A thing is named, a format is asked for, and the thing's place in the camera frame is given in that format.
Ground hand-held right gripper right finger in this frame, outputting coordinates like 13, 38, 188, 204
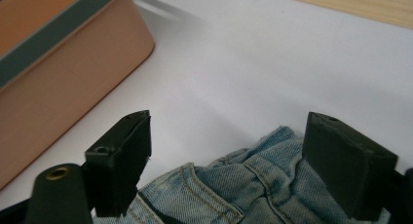
301, 111, 399, 221

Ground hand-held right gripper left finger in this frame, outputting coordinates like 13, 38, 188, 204
85, 109, 153, 218

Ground orange storage basket grey rim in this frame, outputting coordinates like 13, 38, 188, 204
0, 0, 156, 190

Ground light blue denim shorts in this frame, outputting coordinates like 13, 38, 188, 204
94, 126, 393, 224

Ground light wooden table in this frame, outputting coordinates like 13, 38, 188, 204
257, 0, 413, 30

